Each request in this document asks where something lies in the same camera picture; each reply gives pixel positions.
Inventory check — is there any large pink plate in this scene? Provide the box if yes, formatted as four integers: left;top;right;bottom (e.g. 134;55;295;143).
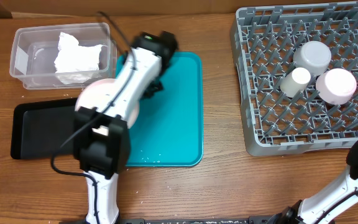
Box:
75;78;145;128

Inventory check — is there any white napkin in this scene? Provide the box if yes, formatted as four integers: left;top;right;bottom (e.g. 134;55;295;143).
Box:
54;32;104;85

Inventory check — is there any pale green cup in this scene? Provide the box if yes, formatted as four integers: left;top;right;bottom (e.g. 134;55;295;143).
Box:
280;67;311;98

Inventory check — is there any grey bowl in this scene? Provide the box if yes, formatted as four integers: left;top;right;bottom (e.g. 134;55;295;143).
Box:
293;40;332;76

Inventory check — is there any small pink saucer plate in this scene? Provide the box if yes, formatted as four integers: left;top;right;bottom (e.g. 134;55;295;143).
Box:
316;68;357;105

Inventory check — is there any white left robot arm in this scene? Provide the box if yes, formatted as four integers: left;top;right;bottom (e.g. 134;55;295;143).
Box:
73;31;178;223

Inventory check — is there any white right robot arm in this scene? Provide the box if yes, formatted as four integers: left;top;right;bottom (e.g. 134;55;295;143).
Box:
275;140;358;224

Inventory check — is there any clear plastic waste bin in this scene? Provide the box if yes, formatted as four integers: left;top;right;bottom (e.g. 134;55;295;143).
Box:
9;22;117;90

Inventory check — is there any grey dishwasher rack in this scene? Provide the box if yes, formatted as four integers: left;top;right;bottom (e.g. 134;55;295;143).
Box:
230;1;358;156

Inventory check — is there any teal serving tray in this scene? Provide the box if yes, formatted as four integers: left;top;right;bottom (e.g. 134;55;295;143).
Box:
127;52;203;167

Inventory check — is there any black tray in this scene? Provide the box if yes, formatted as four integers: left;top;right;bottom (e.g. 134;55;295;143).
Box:
11;98;76;159

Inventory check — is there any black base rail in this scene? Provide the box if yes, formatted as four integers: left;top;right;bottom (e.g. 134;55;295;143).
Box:
114;215;278;224

